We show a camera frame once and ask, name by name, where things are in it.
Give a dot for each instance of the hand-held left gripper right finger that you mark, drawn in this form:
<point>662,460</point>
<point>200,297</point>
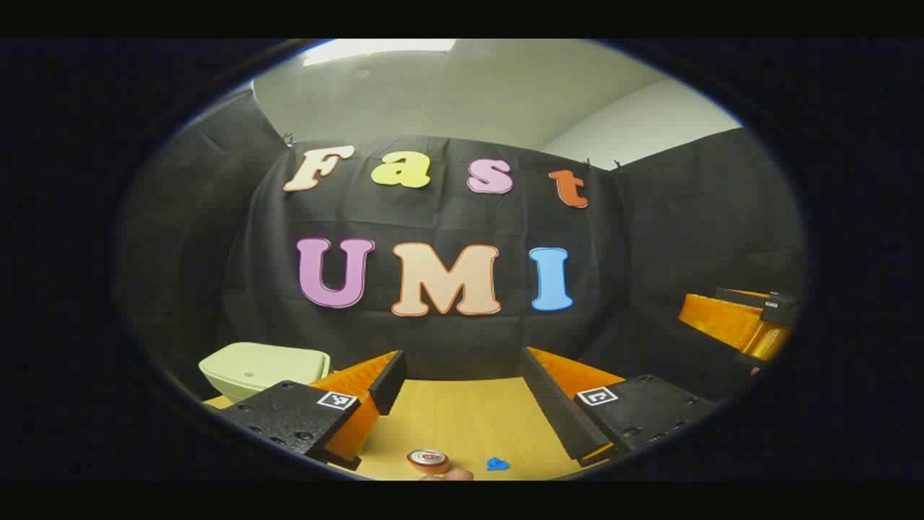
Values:
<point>556,404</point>

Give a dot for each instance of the black backdrop cloth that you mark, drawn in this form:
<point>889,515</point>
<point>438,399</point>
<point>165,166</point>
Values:
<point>216,253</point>

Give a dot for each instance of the green desktop garbage bin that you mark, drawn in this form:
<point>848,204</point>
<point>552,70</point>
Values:
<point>260,365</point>

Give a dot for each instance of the red pop can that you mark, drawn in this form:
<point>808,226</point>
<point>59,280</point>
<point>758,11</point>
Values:
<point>427,461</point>

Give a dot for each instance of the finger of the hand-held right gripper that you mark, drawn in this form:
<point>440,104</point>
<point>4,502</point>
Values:
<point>722,321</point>

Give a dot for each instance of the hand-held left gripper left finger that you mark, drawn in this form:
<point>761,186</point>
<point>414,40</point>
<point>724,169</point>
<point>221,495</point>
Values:
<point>388,383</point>

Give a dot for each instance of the wooden desktop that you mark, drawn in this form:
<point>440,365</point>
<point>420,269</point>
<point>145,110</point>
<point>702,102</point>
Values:
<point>462,419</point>

